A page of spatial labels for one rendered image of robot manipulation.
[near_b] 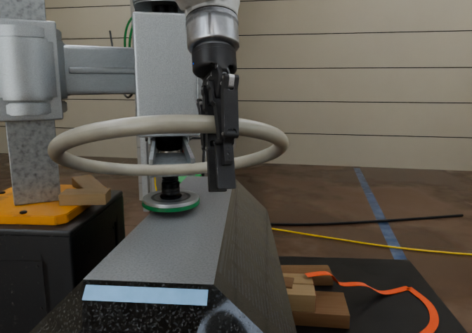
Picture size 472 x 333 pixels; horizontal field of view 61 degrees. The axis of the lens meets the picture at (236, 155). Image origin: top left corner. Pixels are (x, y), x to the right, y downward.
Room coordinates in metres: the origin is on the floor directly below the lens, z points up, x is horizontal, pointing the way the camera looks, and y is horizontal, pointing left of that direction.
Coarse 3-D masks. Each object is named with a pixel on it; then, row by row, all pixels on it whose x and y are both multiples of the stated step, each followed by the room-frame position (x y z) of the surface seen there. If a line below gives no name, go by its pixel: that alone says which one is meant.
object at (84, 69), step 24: (0, 48) 1.63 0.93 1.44; (24, 48) 1.65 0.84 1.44; (48, 48) 1.71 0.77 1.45; (72, 48) 1.82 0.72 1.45; (96, 48) 1.88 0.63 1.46; (120, 48) 1.94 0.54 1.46; (0, 72) 1.63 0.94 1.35; (24, 72) 1.65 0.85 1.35; (48, 72) 1.71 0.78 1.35; (72, 72) 1.81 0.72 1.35; (96, 72) 1.86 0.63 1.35; (120, 72) 1.92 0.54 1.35; (0, 96) 1.63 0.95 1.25; (24, 96) 1.64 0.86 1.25; (48, 96) 1.70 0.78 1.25
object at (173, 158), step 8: (184, 136) 1.50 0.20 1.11; (152, 144) 1.31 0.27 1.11; (184, 144) 1.36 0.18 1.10; (152, 152) 1.14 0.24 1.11; (176, 152) 1.40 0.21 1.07; (184, 152) 1.38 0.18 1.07; (152, 160) 1.04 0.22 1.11; (160, 160) 1.25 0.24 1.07; (168, 160) 1.25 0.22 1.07; (176, 160) 1.25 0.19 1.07; (184, 160) 1.25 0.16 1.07; (192, 160) 1.06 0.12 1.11; (152, 176) 1.04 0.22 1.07; (160, 176) 1.04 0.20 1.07; (168, 176) 1.04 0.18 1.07
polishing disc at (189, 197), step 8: (152, 192) 1.55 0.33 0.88; (160, 192) 1.55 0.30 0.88; (184, 192) 1.55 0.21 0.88; (192, 192) 1.55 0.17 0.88; (144, 200) 1.44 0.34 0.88; (152, 200) 1.44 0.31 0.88; (160, 200) 1.44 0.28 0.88; (168, 200) 1.44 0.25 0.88; (176, 200) 1.44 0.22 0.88; (184, 200) 1.44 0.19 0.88; (192, 200) 1.44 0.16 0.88
